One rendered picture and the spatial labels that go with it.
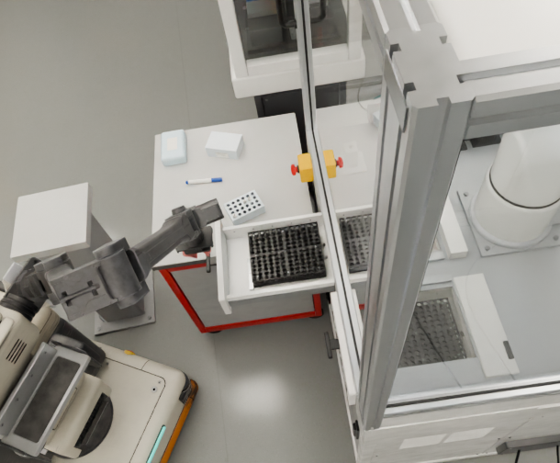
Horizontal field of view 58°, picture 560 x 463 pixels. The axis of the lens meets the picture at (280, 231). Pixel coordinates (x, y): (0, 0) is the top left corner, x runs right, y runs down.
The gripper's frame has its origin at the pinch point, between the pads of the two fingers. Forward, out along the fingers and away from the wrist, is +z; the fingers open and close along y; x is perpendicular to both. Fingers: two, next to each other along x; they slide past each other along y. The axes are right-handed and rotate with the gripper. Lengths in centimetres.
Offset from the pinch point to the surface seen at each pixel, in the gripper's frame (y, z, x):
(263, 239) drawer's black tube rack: 17.4, 10.5, 8.1
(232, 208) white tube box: 6.8, 20.3, 29.0
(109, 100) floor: -82, 100, 190
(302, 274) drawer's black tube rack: 27.6, 10.0, -6.4
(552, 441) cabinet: 101, 66, -54
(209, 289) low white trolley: -9, 50, 14
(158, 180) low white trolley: -22, 24, 50
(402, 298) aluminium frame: 39, -69, -52
